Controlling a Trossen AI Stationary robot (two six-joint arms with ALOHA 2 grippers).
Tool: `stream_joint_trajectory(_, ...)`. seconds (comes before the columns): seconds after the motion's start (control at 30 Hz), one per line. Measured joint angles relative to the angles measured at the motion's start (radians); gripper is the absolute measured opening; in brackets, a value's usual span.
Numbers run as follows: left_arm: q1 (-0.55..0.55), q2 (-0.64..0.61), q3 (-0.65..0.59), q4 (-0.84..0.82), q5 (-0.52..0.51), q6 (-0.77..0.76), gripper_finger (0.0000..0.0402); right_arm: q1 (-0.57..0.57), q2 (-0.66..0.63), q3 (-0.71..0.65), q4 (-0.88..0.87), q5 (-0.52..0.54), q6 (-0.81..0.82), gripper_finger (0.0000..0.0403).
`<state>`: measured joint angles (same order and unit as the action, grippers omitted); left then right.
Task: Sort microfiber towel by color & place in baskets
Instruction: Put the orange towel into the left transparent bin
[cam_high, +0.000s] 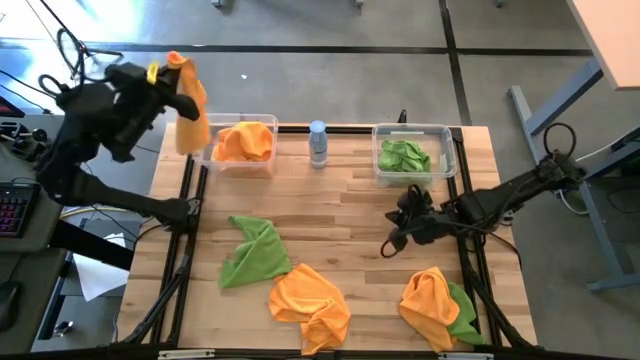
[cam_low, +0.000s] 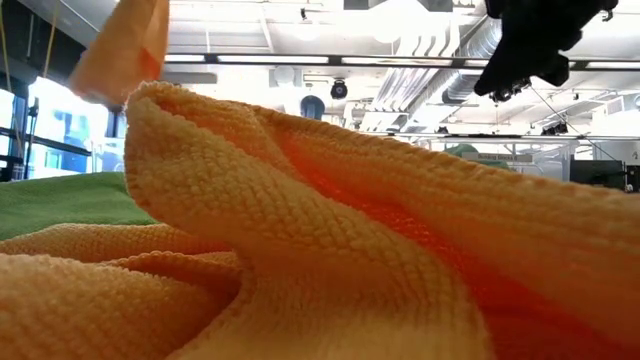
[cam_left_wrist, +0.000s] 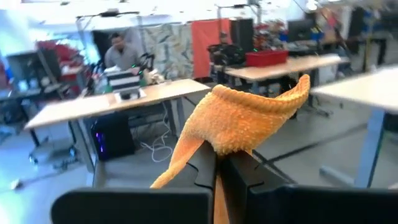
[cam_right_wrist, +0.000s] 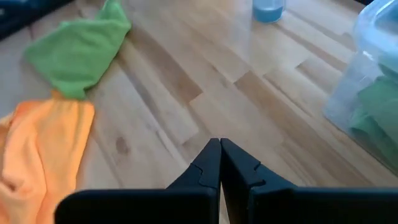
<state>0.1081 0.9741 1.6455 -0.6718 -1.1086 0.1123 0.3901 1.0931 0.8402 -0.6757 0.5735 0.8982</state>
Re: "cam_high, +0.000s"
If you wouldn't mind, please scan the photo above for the clear plastic bin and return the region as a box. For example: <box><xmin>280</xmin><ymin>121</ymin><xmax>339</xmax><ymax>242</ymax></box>
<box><xmin>194</xmin><ymin>112</ymin><xmax>280</xmax><ymax>174</ymax></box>
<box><xmin>371</xmin><ymin>122</ymin><xmax>458</xmax><ymax>187</ymax></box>

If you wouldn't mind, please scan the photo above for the grey desk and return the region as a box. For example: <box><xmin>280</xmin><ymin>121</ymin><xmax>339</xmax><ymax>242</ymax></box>
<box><xmin>0</xmin><ymin>113</ymin><xmax>69</xmax><ymax>254</ymax></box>
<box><xmin>0</xmin><ymin>248</ymin><xmax>69</xmax><ymax>354</ymax></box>

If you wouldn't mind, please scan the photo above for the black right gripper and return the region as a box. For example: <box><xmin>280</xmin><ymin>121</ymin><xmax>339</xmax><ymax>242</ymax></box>
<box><xmin>384</xmin><ymin>188</ymin><xmax>456</xmax><ymax>246</ymax></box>

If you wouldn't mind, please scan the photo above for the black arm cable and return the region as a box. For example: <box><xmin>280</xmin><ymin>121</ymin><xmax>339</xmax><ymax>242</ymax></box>
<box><xmin>379</xmin><ymin>122</ymin><xmax>579</xmax><ymax>259</ymax></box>
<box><xmin>38</xmin><ymin>27</ymin><xmax>124</xmax><ymax>99</ymax></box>

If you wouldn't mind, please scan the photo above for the black aluminium table frame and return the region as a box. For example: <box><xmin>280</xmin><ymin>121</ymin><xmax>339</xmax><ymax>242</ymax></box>
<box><xmin>107</xmin><ymin>122</ymin><xmax>539</xmax><ymax>360</ymax></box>

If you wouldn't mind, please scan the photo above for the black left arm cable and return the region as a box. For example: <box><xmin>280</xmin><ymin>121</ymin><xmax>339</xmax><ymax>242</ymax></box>
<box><xmin>38</xmin><ymin>27</ymin><xmax>124</xmax><ymax>99</ymax></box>

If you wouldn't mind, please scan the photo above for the clear water bottle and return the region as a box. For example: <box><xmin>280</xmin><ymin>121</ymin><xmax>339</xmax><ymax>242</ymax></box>
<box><xmin>308</xmin><ymin>119</ymin><xmax>329</xmax><ymax>170</ymax></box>

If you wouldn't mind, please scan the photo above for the blue-grey table leg frame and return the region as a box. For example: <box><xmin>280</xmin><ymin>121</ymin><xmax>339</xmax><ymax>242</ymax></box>
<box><xmin>508</xmin><ymin>57</ymin><xmax>640</xmax><ymax>294</ymax></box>

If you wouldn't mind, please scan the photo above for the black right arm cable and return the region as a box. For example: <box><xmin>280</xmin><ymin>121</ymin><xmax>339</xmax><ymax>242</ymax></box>
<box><xmin>379</xmin><ymin>122</ymin><xmax>579</xmax><ymax>259</ymax></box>

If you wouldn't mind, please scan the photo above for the small metal caster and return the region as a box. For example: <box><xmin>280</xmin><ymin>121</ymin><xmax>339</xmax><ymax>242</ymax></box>
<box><xmin>52</xmin><ymin>319</ymin><xmax>76</xmax><ymax>339</ymax></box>

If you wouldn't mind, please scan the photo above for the orange microfiber towel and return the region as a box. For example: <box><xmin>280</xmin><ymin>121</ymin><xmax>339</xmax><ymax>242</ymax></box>
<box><xmin>398</xmin><ymin>266</ymin><xmax>461</xmax><ymax>354</ymax></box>
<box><xmin>268</xmin><ymin>263</ymin><xmax>352</xmax><ymax>356</ymax></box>
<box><xmin>166</xmin><ymin>50</ymin><xmax>211</xmax><ymax>156</ymax></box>
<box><xmin>212</xmin><ymin>121</ymin><xmax>275</xmax><ymax>164</ymax></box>

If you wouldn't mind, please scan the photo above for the black computer mouse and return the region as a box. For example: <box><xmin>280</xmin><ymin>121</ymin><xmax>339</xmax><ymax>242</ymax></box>
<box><xmin>0</xmin><ymin>280</ymin><xmax>22</xmax><ymax>332</ymax></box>

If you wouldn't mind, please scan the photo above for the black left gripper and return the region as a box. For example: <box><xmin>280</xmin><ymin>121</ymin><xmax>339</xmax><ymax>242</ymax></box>
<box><xmin>107</xmin><ymin>62</ymin><xmax>201</xmax><ymax>121</ymax></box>

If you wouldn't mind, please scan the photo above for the black tripod stand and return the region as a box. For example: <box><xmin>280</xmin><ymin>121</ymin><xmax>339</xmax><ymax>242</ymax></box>
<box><xmin>39</xmin><ymin>0</ymin><xmax>124</xmax><ymax>79</ymax></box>

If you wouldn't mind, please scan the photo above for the black backlit keyboard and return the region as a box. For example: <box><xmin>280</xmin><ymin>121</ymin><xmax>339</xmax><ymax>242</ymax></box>
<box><xmin>0</xmin><ymin>182</ymin><xmax>42</xmax><ymax>239</ymax></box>

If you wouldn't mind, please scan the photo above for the green microfiber towel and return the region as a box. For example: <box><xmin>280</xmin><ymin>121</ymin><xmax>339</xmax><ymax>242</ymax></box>
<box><xmin>377</xmin><ymin>138</ymin><xmax>432</xmax><ymax>175</ymax></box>
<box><xmin>218</xmin><ymin>214</ymin><xmax>294</xmax><ymax>290</ymax></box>
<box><xmin>446</xmin><ymin>281</ymin><xmax>487</xmax><ymax>346</ymax></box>

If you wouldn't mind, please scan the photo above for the beige tabletop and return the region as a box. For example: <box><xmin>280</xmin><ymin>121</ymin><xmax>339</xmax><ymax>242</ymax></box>
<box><xmin>566</xmin><ymin>0</ymin><xmax>640</xmax><ymax>91</ymax></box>

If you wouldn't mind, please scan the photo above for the white paper sheet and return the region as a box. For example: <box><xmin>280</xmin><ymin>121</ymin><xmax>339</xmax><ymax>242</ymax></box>
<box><xmin>72</xmin><ymin>232</ymin><xmax>130</xmax><ymax>302</ymax></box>

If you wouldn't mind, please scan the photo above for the black desk leg bar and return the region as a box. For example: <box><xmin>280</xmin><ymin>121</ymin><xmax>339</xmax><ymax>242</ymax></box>
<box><xmin>49</xmin><ymin>219</ymin><xmax>136</xmax><ymax>271</ymax></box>

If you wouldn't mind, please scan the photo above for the black desk clamp device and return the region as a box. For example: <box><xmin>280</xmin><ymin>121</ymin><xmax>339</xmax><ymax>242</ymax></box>
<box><xmin>0</xmin><ymin>119</ymin><xmax>49</xmax><ymax>162</ymax></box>

